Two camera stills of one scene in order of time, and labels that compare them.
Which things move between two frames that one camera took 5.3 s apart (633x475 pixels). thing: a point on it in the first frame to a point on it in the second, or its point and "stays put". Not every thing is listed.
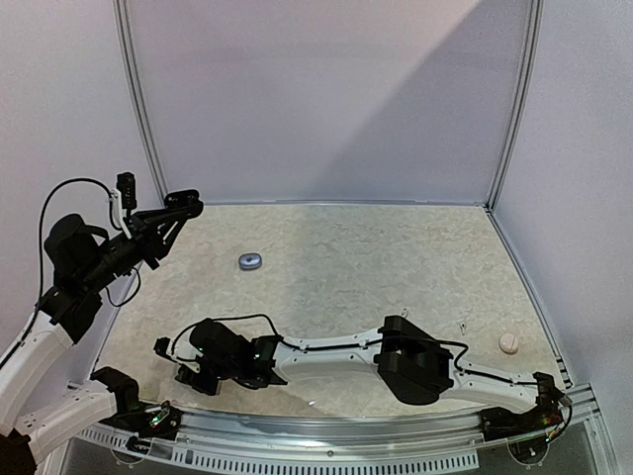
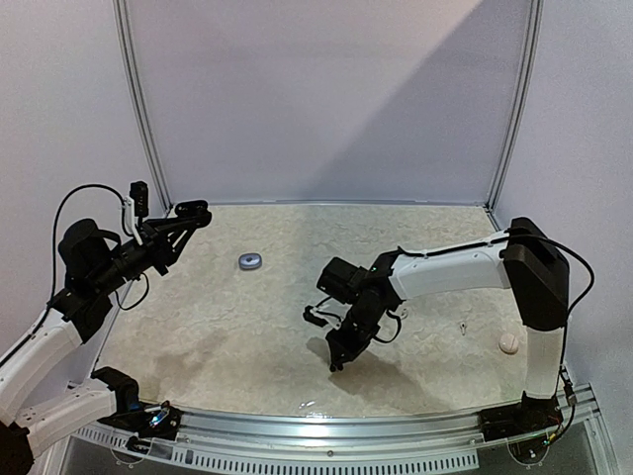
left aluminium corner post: (136, 95) stays put
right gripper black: (199, 378) to (353, 332)
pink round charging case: (508, 343) stays put
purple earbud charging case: (250, 261) stays put
